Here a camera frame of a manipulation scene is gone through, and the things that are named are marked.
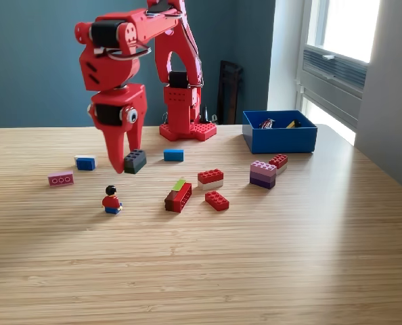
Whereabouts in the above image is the black brick stack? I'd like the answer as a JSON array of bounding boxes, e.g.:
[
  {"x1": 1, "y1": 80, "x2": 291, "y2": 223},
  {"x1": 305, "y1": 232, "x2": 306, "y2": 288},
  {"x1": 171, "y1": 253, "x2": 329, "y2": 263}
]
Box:
[{"x1": 123, "y1": 148, "x2": 148, "y2": 175}]

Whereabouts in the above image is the blue plastic bin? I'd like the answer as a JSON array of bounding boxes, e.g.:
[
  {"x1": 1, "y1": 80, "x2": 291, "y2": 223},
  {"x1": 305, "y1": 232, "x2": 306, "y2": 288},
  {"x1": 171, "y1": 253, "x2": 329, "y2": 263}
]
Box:
[{"x1": 242, "y1": 110, "x2": 319, "y2": 154}]

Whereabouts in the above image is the blue and white brick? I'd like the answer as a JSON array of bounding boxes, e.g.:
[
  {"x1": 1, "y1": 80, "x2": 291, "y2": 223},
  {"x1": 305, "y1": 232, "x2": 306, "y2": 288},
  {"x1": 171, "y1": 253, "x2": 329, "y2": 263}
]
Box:
[{"x1": 74, "y1": 154, "x2": 98, "y2": 171}]

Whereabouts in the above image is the plain blue brick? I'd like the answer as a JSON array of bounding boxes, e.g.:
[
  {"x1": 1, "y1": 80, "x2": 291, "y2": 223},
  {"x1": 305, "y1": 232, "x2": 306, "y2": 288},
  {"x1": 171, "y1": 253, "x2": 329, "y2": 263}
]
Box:
[{"x1": 163, "y1": 148, "x2": 185, "y2": 163}]

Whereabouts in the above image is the toy figure red shirt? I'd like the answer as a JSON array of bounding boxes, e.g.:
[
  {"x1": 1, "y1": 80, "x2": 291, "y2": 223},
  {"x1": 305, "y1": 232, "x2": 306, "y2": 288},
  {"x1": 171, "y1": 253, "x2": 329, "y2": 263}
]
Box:
[{"x1": 102, "y1": 185, "x2": 123, "y2": 215}]

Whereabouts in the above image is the brown red green brick stack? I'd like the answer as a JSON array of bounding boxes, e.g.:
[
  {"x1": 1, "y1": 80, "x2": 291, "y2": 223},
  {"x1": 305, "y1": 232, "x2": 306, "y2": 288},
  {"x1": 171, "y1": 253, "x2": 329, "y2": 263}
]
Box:
[{"x1": 164, "y1": 179, "x2": 193, "y2": 214}]

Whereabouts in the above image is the large red and white brick stack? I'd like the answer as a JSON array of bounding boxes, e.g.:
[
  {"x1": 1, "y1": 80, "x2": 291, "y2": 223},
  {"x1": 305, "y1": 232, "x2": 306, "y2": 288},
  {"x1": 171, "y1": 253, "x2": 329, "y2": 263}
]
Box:
[{"x1": 197, "y1": 168, "x2": 225, "y2": 190}]

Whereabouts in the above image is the flat red brick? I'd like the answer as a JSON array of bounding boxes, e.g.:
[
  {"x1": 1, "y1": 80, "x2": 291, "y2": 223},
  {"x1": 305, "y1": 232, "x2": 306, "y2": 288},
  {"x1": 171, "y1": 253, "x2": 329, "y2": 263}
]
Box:
[{"x1": 204, "y1": 190, "x2": 230, "y2": 213}]

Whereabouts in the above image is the black chair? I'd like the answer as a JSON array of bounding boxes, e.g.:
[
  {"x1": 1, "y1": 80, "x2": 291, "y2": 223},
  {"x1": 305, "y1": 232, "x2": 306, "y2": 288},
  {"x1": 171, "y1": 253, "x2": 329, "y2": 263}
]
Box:
[{"x1": 216, "y1": 60, "x2": 245, "y2": 125}]

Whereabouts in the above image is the pink and purple brick stack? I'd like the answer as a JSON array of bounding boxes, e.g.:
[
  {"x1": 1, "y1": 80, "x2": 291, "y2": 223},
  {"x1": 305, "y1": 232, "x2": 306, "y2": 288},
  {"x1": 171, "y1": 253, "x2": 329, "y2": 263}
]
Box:
[{"x1": 249, "y1": 160, "x2": 277, "y2": 190}]

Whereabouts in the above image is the small red and white brick stack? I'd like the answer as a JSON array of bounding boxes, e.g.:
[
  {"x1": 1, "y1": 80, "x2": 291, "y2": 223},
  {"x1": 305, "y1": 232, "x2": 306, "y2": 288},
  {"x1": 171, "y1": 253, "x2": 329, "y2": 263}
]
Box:
[{"x1": 268, "y1": 154, "x2": 289, "y2": 175}]

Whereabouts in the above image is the grey ventilation unit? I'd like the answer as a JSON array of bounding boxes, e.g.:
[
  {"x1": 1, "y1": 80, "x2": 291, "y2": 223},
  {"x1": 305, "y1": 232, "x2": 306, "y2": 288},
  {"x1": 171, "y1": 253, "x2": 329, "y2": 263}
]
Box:
[{"x1": 296, "y1": 45, "x2": 368, "y2": 131}]

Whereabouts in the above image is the window with white frame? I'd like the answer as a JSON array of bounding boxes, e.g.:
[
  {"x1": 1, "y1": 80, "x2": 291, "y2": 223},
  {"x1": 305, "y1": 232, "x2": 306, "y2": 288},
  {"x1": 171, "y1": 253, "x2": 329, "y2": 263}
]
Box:
[{"x1": 302, "y1": 0, "x2": 381, "y2": 64}]

